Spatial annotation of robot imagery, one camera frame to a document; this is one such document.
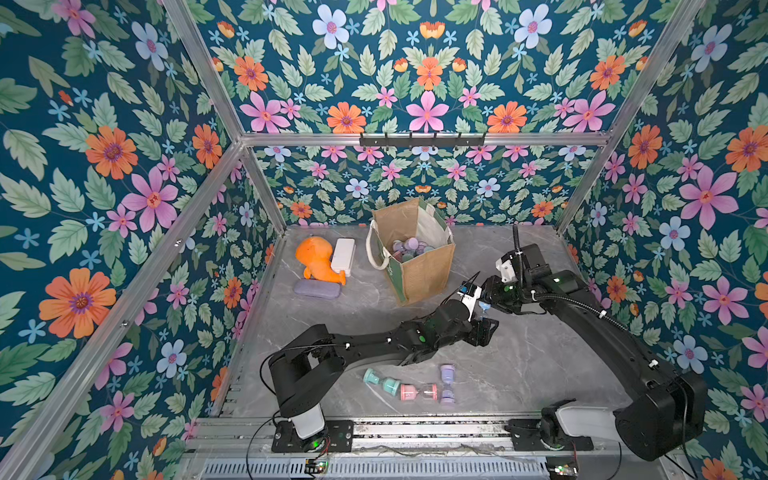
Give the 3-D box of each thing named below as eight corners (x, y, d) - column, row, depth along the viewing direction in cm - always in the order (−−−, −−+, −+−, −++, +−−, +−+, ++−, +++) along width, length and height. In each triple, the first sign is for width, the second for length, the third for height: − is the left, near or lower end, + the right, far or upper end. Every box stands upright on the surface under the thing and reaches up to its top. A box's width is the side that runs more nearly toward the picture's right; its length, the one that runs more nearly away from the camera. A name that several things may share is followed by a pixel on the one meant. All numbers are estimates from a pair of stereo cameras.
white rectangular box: (333, 276, 107) (330, 266, 103) (338, 248, 116) (336, 238, 112) (351, 276, 107) (349, 266, 103) (355, 248, 116) (353, 238, 111)
